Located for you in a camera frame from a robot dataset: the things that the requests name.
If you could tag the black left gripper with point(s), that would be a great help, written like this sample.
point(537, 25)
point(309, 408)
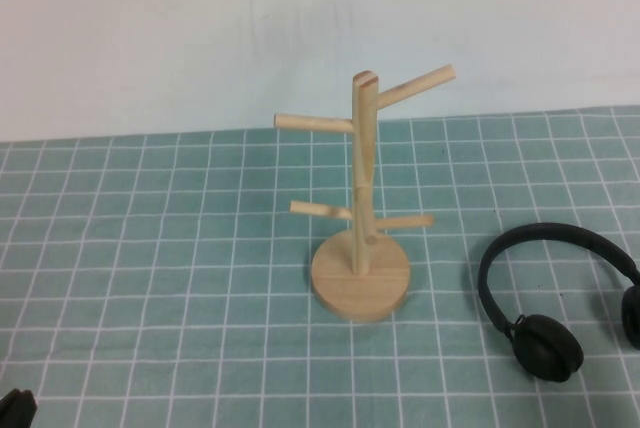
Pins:
point(17, 410)

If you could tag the black over-ear headphones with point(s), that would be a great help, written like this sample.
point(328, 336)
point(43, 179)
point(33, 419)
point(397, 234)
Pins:
point(550, 348)

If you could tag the wooden tree headphone stand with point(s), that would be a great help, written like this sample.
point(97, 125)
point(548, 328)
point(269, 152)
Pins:
point(360, 290)

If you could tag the teal white-grid tablecloth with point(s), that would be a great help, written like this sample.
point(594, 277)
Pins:
point(150, 258)

